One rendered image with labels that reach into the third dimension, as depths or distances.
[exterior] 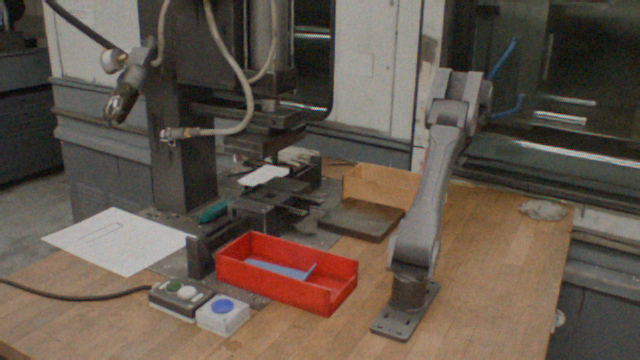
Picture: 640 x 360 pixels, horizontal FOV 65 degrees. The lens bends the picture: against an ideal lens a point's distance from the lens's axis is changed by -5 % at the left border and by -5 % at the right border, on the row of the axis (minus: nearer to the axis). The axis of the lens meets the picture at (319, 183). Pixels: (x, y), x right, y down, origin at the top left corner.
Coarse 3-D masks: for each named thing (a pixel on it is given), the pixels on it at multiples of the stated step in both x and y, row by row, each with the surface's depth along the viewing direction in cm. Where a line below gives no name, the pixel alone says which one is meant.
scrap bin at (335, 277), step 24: (240, 240) 108; (264, 240) 110; (216, 264) 102; (240, 264) 99; (288, 264) 109; (312, 264) 106; (336, 264) 103; (264, 288) 98; (288, 288) 95; (312, 288) 92; (336, 288) 101; (312, 312) 94
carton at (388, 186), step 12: (360, 168) 148; (372, 168) 148; (384, 168) 146; (348, 180) 139; (360, 180) 137; (372, 180) 149; (384, 180) 147; (396, 180) 145; (408, 180) 144; (348, 192) 140; (360, 192) 139; (372, 192) 137; (384, 192) 135; (396, 192) 133; (408, 192) 132; (384, 204) 136; (396, 204) 135; (408, 204) 133
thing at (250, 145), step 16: (192, 112) 122; (208, 112) 120; (224, 112) 118; (240, 112) 115; (256, 112) 114; (272, 112) 114; (288, 112) 115; (256, 128) 114; (272, 128) 113; (288, 128) 118; (304, 128) 122; (224, 144) 112; (240, 144) 110; (256, 144) 108; (272, 144) 111; (288, 144) 117; (240, 160) 115
